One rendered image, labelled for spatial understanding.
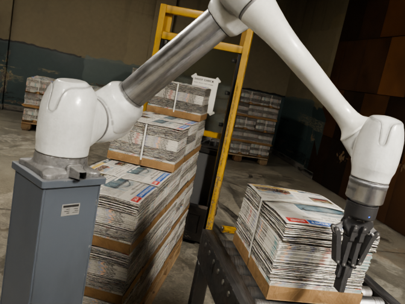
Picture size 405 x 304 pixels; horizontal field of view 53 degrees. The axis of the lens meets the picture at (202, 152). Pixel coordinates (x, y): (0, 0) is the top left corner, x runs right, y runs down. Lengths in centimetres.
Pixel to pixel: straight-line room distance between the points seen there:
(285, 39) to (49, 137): 69
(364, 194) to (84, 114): 78
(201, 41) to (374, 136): 57
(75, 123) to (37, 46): 758
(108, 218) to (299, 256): 84
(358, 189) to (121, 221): 98
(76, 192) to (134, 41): 748
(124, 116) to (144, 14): 738
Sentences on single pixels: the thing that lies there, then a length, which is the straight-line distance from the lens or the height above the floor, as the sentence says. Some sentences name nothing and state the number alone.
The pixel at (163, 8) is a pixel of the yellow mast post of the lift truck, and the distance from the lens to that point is 336.
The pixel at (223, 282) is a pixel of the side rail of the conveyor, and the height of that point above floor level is 78.
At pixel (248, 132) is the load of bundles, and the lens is 738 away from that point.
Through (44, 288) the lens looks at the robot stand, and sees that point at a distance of 135.
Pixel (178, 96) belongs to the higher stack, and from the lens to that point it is 273.
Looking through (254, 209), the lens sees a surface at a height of 98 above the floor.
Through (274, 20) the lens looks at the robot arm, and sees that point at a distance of 105.
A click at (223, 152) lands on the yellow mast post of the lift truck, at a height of 81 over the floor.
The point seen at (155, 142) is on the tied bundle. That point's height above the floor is 98.
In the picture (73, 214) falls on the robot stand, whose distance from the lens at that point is 128.
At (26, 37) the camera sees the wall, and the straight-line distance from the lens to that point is 880.
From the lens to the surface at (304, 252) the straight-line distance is 117.
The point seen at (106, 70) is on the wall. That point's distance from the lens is 861.
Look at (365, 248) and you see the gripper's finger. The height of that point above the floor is 102.
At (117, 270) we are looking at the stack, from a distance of 178.
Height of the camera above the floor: 135
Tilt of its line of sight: 10 degrees down
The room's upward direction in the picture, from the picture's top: 11 degrees clockwise
